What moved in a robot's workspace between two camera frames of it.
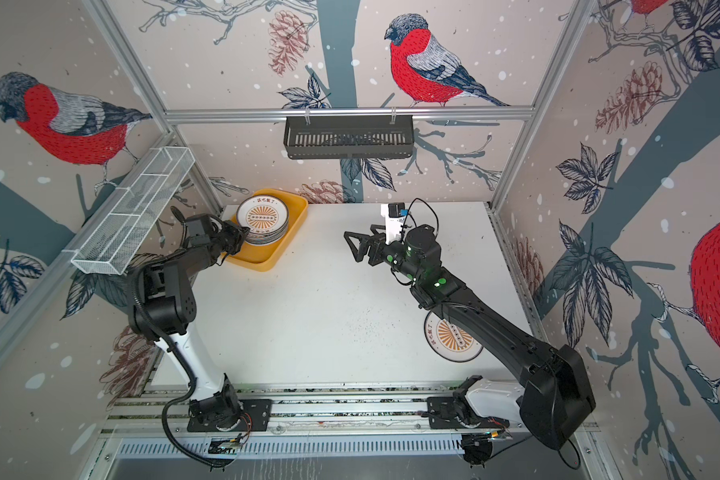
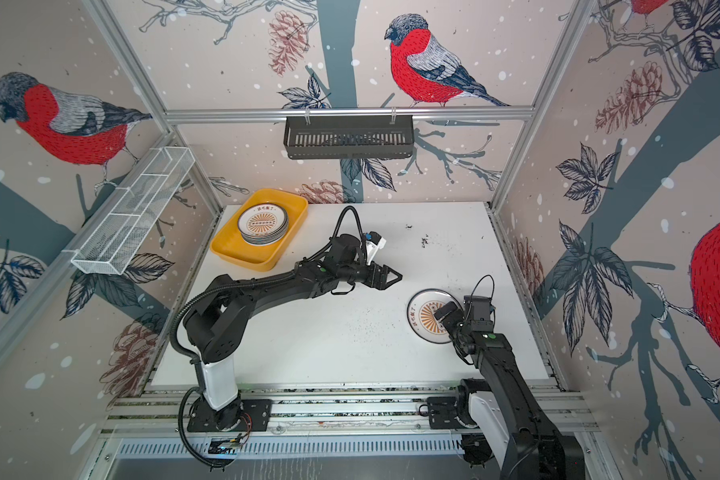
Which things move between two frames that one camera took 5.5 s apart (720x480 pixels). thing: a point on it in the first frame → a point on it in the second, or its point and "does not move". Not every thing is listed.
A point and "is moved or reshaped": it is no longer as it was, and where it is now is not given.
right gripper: x=372 y=244 → x=451 y=317
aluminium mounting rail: x=150 y=414 does not move
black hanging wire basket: x=342 y=138 does not move
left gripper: x=237 y=232 → x=381 y=283
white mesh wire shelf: x=114 y=240 does not move
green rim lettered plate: x=265 y=239 does not move
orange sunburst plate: x=264 y=214 is moved or reshaped
